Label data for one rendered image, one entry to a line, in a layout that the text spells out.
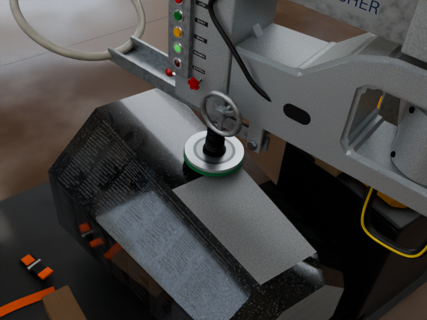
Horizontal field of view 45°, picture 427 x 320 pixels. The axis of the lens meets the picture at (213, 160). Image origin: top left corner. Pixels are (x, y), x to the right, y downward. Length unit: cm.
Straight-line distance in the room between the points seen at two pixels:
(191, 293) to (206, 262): 11
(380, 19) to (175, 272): 101
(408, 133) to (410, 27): 28
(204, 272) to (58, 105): 211
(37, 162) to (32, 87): 74
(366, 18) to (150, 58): 96
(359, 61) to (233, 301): 79
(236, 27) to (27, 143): 209
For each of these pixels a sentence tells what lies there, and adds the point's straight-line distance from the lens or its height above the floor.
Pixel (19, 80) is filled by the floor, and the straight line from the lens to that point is 379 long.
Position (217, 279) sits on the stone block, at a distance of 163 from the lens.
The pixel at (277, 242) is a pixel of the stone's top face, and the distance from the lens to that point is 166.
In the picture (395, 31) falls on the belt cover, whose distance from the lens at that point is 116.
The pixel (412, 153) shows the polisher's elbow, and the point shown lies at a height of 132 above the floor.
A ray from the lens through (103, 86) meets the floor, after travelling 364.
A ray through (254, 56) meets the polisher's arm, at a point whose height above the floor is 138.
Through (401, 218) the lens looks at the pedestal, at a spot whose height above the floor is 74.
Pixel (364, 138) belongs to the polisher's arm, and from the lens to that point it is 142.
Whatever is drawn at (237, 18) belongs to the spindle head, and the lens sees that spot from 138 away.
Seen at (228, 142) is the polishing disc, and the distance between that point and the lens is 187.
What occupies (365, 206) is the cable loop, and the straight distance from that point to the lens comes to 156.
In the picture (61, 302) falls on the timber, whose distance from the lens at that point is 235.
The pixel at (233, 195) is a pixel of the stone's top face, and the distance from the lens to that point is 176.
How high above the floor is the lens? 212
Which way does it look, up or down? 44 degrees down
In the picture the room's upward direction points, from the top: 5 degrees clockwise
